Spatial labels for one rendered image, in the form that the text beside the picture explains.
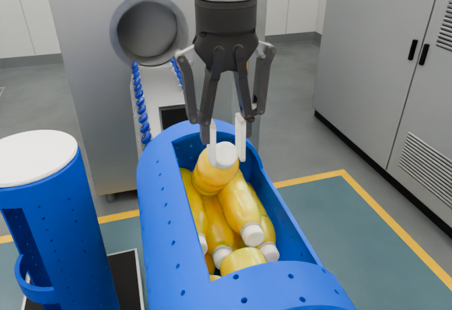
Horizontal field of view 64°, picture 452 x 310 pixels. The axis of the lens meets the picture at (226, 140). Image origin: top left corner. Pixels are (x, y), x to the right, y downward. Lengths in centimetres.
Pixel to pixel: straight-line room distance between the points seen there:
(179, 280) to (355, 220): 200
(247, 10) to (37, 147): 87
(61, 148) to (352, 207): 189
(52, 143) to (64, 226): 25
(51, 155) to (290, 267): 81
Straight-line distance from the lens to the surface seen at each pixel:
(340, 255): 220
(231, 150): 55
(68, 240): 119
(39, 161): 111
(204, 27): 44
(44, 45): 518
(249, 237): 66
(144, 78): 186
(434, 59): 235
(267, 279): 46
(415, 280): 224
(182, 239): 54
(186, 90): 47
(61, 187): 108
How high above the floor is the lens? 160
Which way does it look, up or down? 32 degrees down
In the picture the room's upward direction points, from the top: straight up
